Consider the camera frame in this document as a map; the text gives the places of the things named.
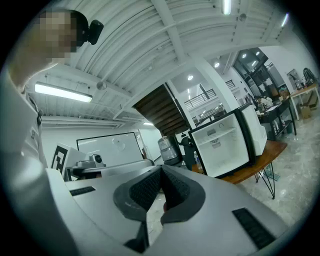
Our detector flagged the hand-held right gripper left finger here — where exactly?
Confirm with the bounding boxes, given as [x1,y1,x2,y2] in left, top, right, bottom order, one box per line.
[64,164,162,256]

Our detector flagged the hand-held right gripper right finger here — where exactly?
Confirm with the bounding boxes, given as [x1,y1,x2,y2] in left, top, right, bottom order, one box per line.
[147,164,291,256]

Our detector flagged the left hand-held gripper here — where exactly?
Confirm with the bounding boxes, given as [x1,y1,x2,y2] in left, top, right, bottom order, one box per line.
[50,141,156,182]

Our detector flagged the white lattice shelf rack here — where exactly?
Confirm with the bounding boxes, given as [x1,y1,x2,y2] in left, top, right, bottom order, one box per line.
[197,126,238,147]

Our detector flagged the whiteboard on black stand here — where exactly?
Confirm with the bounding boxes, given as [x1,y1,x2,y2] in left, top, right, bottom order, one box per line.
[75,131,144,168]

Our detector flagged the large clear water jug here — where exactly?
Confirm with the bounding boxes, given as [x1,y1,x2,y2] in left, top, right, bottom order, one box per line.
[156,135,183,166]

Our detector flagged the clear plastic water bottle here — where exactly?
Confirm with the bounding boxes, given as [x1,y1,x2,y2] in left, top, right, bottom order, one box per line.
[193,150,202,171]

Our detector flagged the black office chair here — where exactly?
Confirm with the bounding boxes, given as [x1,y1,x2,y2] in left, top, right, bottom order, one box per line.
[178,134,196,171]

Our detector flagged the dark wooden staircase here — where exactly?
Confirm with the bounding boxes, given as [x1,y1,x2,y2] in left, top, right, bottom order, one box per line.
[131,83,189,138]

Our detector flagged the wooden table with black legs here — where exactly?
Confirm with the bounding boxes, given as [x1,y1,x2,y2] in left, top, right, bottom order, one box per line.
[191,139,288,201]

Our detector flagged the person's light shirt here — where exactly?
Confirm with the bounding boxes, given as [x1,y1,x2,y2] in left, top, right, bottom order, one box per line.
[0,69,83,256]

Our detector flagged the black balcony railing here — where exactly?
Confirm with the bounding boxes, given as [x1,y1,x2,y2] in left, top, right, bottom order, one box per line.
[184,88,217,110]

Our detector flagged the black desk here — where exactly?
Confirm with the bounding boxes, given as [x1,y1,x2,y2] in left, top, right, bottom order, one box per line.
[257,97,298,142]

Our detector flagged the cardboard box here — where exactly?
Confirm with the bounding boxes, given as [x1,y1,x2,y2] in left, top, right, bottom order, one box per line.
[298,104,312,120]

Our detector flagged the person's head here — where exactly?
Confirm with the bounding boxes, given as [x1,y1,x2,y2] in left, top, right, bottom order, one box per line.
[7,9,88,91]

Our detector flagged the wooden desk with white legs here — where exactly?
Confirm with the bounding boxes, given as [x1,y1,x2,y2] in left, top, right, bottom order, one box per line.
[289,82,320,121]

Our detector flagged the black backpack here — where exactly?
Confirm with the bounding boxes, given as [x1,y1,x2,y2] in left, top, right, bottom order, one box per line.
[302,66,317,84]

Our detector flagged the black head-worn camera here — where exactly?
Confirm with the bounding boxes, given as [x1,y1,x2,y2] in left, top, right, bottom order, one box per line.
[84,19,105,46]

